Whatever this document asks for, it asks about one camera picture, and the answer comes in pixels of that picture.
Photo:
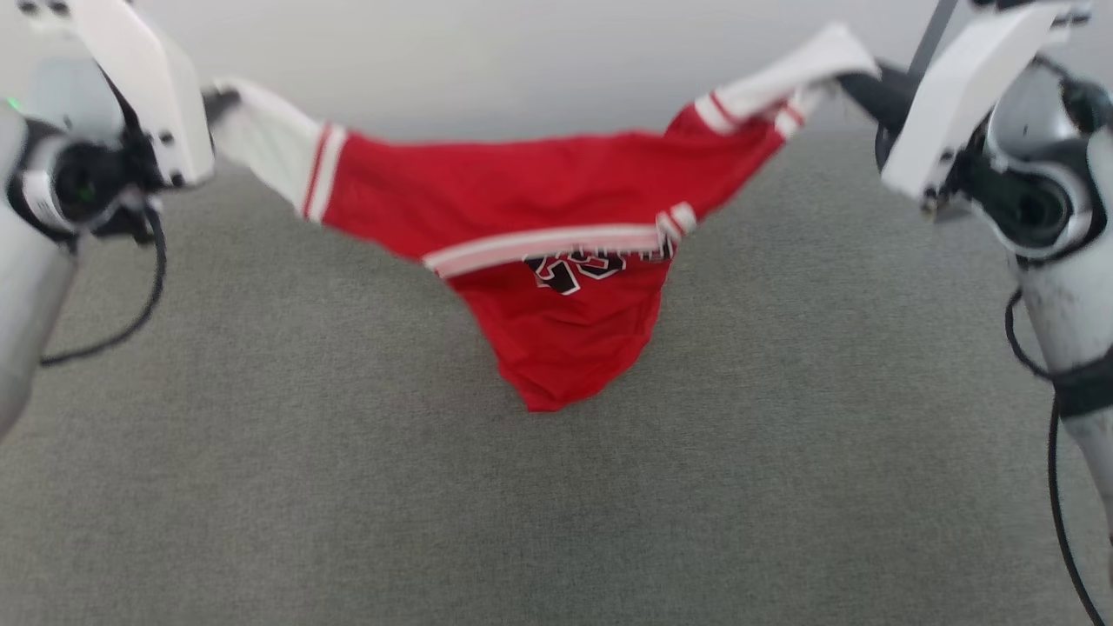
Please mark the red white sports jersey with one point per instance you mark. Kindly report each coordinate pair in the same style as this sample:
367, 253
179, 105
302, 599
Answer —
556, 209

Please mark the grey metal bar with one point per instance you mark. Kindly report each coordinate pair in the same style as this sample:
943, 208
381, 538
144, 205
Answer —
932, 35

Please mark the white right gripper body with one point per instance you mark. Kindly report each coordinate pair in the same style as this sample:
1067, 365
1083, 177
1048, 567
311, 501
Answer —
956, 96

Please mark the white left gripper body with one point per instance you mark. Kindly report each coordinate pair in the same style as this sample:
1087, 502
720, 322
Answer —
143, 96

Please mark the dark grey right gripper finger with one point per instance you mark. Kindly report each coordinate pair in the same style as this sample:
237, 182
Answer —
878, 96

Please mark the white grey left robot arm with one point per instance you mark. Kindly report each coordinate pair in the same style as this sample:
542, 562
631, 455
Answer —
35, 243

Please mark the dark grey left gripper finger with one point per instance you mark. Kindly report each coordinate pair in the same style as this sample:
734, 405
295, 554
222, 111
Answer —
221, 103

